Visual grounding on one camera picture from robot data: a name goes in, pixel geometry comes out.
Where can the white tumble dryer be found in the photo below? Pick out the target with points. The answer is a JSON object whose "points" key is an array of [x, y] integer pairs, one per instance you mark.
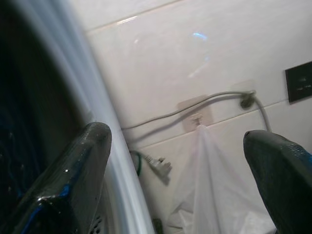
{"points": [[102, 102]]}

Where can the clear adhesive wall hook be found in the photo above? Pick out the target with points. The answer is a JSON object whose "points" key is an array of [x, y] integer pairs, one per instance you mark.
{"points": [[195, 114]]}

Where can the dark wall plate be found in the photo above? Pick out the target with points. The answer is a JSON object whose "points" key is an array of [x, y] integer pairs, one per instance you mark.
{"points": [[299, 83]]}

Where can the white translucent plastic bag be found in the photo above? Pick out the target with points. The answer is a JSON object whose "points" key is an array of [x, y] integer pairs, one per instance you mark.
{"points": [[214, 190]]}

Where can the power plug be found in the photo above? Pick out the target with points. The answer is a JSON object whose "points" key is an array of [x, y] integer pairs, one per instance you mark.
{"points": [[159, 168]]}

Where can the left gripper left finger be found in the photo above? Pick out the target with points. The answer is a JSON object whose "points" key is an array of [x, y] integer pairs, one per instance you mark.
{"points": [[73, 175]]}

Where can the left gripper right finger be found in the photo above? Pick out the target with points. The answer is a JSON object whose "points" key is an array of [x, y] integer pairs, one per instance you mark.
{"points": [[285, 175]]}

